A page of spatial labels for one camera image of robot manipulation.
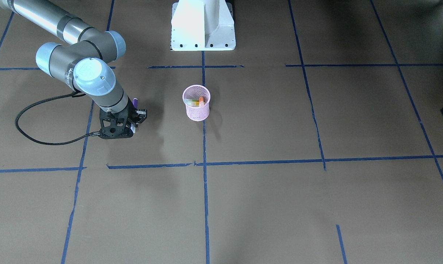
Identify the purple highlighter pen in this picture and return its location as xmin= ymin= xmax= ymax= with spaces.
xmin=132 ymin=98 xmax=138 ymax=109

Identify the pink mesh pen holder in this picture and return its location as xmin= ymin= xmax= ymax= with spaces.
xmin=182 ymin=85 xmax=211 ymax=121

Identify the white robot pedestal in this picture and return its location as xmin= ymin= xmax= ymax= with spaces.
xmin=170 ymin=0 xmax=236 ymax=52

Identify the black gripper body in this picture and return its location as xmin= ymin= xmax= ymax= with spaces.
xmin=125 ymin=104 xmax=141 ymax=127

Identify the yellow highlighter pen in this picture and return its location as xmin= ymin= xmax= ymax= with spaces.
xmin=185 ymin=101 xmax=199 ymax=107

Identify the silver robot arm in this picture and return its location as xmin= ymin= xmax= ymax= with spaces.
xmin=0 ymin=0 xmax=147 ymax=139

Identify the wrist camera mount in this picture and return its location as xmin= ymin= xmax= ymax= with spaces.
xmin=98 ymin=110 xmax=134 ymax=140

